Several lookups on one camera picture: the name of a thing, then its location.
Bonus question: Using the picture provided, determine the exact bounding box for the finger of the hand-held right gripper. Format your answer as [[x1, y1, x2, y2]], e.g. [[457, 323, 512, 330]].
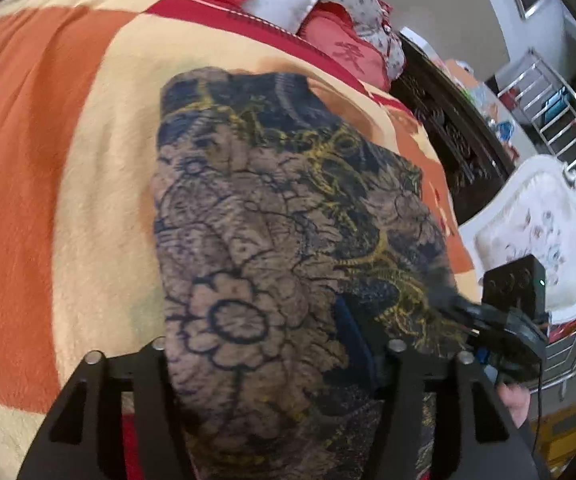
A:
[[428, 271, 489, 333]]

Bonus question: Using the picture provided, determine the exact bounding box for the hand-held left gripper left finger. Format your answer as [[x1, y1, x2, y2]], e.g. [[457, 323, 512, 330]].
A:
[[18, 339, 189, 480]]

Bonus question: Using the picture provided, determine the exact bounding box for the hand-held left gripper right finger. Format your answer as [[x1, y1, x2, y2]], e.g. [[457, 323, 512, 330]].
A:
[[338, 300, 551, 480]]

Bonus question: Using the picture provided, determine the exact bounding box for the floral blue and tan garment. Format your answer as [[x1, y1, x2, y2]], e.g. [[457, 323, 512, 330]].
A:
[[150, 67, 474, 480]]

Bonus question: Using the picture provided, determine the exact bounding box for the person's right hand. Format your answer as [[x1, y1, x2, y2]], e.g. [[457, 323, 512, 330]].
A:
[[499, 382, 534, 428]]

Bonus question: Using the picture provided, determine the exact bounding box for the white upholstered chair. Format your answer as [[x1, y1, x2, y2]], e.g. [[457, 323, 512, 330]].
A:
[[458, 154, 576, 326]]

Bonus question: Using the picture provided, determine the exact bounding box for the yellow box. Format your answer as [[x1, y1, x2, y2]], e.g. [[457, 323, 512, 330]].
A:
[[530, 390, 576, 476]]

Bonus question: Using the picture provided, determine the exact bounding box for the pile of colourful packets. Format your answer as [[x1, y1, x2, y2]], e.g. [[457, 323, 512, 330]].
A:
[[435, 57, 519, 146]]

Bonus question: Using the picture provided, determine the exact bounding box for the orange dotted fleece blanket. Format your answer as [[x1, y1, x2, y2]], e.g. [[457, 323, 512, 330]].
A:
[[0, 0, 479, 480]]

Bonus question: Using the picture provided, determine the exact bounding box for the small red heart pillow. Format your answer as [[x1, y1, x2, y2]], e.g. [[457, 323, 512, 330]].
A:
[[295, 2, 393, 96]]

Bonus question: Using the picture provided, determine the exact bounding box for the white pillow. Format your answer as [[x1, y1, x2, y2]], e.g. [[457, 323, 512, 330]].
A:
[[243, 0, 323, 36]]

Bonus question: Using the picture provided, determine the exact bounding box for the dark carved wooden bed frame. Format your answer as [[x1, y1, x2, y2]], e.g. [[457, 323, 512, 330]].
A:
[[390, 27, 516, 223]]

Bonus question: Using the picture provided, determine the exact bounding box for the metal rail rack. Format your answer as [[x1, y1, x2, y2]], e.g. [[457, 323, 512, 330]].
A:
[[495, 47, 576, 401]]

